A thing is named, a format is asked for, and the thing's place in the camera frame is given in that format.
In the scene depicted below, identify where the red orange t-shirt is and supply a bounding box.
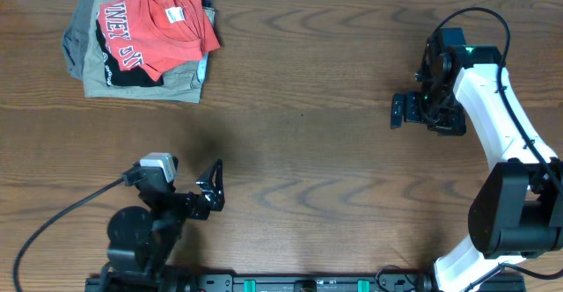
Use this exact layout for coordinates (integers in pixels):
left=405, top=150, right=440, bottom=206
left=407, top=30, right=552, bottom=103
left=98, top=0, right=220, bottom=81

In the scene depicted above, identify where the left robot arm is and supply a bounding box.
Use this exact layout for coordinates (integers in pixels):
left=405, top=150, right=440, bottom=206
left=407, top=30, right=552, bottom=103
left=85, top=153, right=225, bottom=292

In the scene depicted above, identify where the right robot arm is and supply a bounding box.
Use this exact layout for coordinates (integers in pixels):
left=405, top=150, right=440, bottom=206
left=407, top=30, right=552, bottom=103
left=391, top=42, right=562, bottom=291

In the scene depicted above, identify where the khaki folded garment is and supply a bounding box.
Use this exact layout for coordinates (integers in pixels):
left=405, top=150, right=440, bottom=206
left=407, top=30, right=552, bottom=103
left=82, top=0, right=207, bottom=103

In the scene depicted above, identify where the black folded garment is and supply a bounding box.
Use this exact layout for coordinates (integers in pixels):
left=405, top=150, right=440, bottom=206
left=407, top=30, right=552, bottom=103
left=96, top=23, right=164, bottom=87

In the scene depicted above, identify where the grey folded garment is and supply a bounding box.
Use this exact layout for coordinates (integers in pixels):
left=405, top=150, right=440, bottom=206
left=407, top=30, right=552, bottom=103
left=62, top=0, right=94, bottom=80

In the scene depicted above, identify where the black mounting rail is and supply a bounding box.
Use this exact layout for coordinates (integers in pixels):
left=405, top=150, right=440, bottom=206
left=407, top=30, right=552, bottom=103
left=84, top=273, right=527, bottom=292

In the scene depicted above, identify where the black looped base cable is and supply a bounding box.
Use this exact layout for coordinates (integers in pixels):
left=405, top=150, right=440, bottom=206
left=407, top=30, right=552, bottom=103
left=376, top=264, right=419, bottom=292

